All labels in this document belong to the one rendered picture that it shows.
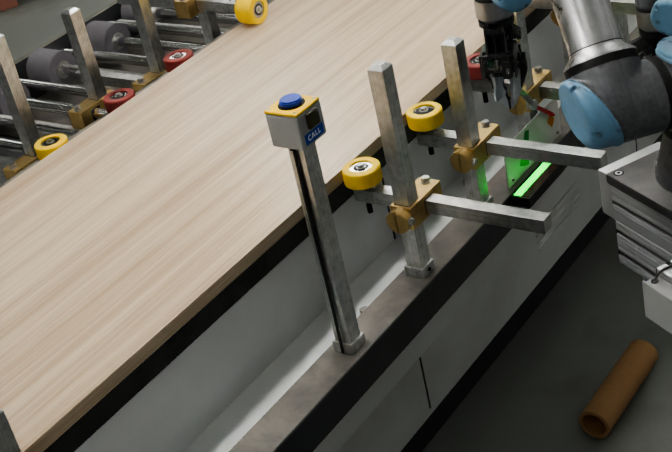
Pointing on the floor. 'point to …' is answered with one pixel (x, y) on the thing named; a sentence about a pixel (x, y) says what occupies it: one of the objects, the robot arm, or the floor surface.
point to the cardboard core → (618, 389)
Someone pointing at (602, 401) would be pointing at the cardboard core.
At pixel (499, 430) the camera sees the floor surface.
